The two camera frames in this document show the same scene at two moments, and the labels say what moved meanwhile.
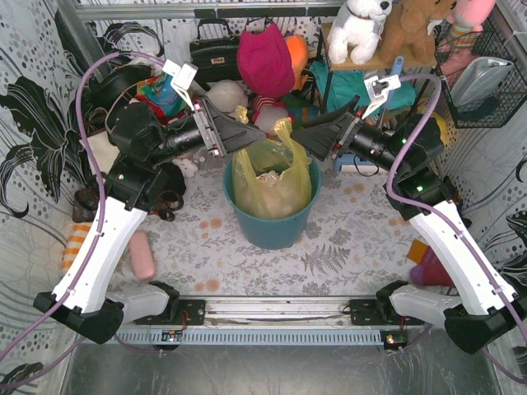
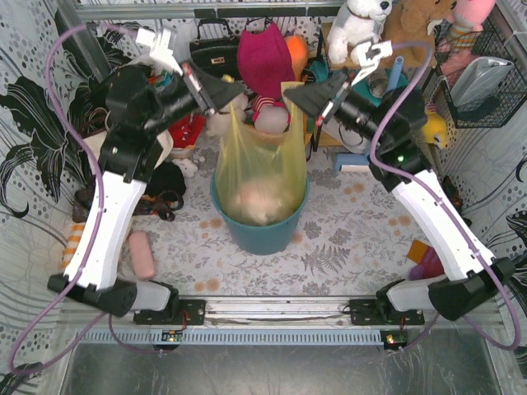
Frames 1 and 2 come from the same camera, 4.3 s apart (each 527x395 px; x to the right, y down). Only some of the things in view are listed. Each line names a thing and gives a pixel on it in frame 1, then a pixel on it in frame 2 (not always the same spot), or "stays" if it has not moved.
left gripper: x=208 y=128 to x=198 y=92
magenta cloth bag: x=264 y=62 stays
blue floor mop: x=348 y=160 stays
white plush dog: x=356 y=25 stays
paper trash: x=269 y=176 to x=258 y=202
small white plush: x=187 y=166 stays
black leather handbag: x=216 y=58 stays
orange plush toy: x=299 y=51 stays
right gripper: x=343 y=137 to x=330 y=104
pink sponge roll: x=142 y=254 stays
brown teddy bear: x=409 y=30 stays
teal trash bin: x=272 y=234 to x=260 y=240
